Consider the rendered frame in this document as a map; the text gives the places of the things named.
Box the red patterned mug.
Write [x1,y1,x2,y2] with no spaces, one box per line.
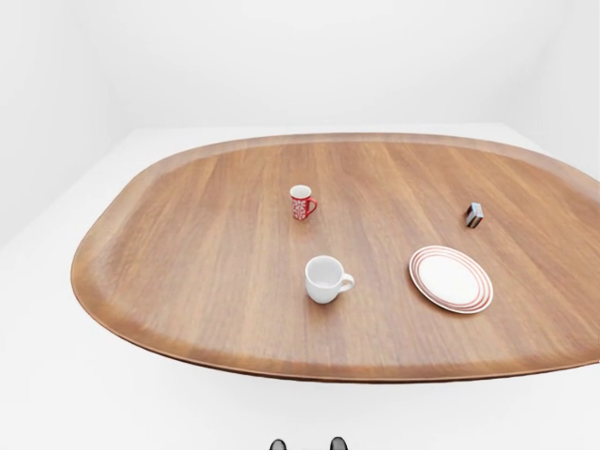
[289,184,319,221]

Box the white mug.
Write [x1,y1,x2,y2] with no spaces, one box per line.
[304,255,356,306]

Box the white plate with red rings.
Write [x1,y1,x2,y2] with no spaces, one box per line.
[408,245,494,315]

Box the small dark printed box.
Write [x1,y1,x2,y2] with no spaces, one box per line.
[465,202,485,229]

